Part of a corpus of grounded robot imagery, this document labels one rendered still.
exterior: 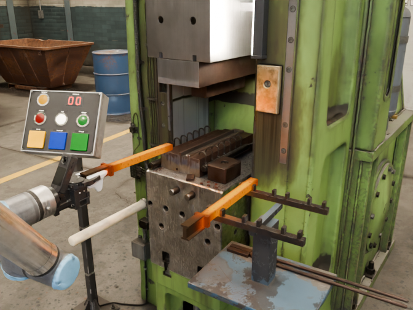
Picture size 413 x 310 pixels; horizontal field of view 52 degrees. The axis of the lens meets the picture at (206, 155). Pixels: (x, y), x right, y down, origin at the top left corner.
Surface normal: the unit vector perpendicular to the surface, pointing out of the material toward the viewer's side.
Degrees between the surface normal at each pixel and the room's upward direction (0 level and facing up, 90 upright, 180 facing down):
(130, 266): 0
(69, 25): 90
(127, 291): 0
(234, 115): 90
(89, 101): 60
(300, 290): 0
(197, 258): 90
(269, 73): 90
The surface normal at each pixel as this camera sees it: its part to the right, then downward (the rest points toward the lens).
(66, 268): 0.91, 0.21
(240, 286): 0.00, -0.94
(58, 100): -0.15, -0.18
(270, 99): -0.58, 0.28
